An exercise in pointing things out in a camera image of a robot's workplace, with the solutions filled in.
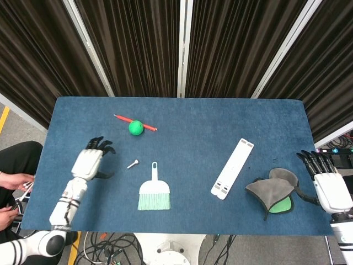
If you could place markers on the white folding stand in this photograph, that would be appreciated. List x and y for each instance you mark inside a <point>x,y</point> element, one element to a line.
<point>232,169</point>

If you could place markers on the green ball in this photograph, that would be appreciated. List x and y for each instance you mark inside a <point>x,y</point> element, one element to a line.
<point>136,128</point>

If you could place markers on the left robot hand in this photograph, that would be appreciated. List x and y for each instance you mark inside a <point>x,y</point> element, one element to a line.
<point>86,163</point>

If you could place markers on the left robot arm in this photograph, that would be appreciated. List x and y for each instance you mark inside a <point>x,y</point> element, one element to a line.
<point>49,220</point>

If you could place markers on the white brush green bristles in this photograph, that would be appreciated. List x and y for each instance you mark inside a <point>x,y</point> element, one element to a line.
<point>154,191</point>

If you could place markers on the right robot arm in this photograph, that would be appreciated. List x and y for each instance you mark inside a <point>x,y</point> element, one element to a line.
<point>342,232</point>

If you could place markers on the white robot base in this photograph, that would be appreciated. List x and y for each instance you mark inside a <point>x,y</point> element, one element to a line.
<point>169,249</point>

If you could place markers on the blue table mat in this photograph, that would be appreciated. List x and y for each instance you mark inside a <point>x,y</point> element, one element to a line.
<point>179,154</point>

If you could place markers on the small white peg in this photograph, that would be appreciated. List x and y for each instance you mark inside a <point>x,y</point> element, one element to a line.
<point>132,164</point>

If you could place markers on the grey green cloth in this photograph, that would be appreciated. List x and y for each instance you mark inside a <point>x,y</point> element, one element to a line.
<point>271,190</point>

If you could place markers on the red pen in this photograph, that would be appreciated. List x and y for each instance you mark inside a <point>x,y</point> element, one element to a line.
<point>125,119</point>

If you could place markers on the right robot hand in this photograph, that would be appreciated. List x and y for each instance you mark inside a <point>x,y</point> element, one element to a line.
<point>329,190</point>

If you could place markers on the person in black clothes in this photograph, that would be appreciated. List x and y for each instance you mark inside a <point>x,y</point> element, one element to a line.
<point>15,165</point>

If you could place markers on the white frame post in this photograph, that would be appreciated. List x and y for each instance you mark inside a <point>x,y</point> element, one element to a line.
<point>285,48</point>
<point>333,136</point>
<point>185,48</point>
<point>16,109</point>
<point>89,48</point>

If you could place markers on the dark pleated curtain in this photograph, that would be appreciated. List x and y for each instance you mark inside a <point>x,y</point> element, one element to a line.
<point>176,47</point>

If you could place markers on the power strip with plugs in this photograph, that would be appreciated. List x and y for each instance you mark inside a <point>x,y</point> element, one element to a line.
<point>335,151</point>

